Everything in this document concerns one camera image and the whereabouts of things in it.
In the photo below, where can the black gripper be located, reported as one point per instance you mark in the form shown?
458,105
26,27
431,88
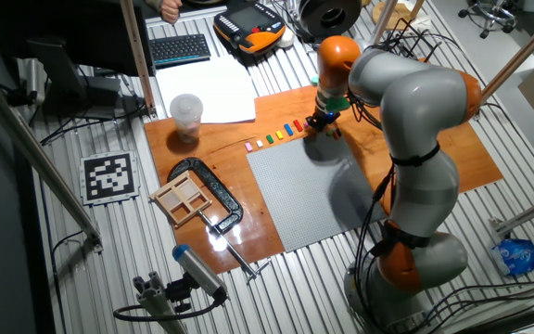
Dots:
323,116

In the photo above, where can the grey sleeved forearm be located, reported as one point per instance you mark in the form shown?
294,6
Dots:
153,3

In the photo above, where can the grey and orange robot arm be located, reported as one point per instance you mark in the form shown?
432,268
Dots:
424,176

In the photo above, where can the long red Lego brick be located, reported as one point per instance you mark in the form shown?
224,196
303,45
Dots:
298,125

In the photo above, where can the long blue Lego brick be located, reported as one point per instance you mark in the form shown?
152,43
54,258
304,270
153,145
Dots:
288,129

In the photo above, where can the yellow Lego brick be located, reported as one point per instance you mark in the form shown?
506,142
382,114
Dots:
279,134

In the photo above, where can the dark green Lego brick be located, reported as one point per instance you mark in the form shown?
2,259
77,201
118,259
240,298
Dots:
270,138

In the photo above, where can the light pink Lego brick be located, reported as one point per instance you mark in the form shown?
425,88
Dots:
248,146

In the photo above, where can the grey Lego baseplate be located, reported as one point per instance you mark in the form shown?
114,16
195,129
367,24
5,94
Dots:
304,199

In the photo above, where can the person's hand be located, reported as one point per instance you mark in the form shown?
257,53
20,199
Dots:
172,11

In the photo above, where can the white computer mouse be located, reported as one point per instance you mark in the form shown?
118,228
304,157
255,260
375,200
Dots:
286,39

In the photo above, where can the black filament spool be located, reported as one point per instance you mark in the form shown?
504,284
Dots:
329,16

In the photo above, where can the wooden board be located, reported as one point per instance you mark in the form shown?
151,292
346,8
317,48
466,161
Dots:
211,153

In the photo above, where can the black C-clamp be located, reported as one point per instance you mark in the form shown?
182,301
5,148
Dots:
220,190

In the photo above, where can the white printed paper sheets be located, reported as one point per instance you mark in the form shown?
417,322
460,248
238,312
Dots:
207,88

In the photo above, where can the orange and black teach pendant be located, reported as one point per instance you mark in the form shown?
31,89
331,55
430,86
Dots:
248,25

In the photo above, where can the clear plastic cup with lid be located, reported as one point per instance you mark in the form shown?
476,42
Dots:
186,118

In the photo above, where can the wooden stool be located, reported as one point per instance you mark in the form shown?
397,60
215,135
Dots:
399,14

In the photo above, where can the black keyboard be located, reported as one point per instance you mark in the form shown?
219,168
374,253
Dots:
180,50

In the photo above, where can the grey metal bar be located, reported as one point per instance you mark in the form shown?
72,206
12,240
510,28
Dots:
202,13

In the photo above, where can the office chair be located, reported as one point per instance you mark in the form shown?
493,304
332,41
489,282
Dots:
489,14

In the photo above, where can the black and white marker board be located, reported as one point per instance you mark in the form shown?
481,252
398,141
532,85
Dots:
109,177

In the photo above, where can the blue plastic bag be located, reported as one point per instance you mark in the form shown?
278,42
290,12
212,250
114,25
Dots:
516,256

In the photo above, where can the black monitor stand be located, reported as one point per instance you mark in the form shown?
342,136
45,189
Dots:
58,69

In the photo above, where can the dark computer monitor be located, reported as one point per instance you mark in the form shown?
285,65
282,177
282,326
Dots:
63,28

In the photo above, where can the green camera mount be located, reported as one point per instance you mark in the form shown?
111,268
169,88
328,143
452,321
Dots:
339,104

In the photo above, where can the metal post with base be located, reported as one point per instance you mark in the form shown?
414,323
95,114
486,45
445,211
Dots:
384,18

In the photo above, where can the small wooden tray frame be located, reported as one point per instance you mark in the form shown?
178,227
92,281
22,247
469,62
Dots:
181,198

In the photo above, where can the grey camera with blue cap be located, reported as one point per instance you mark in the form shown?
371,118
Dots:
199,271

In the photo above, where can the aluminium frame post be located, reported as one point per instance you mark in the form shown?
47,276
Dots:
30,153
526,213
137,55
522,55

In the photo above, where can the aluminium camera bracket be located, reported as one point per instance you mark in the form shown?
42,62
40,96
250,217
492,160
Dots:
156,301

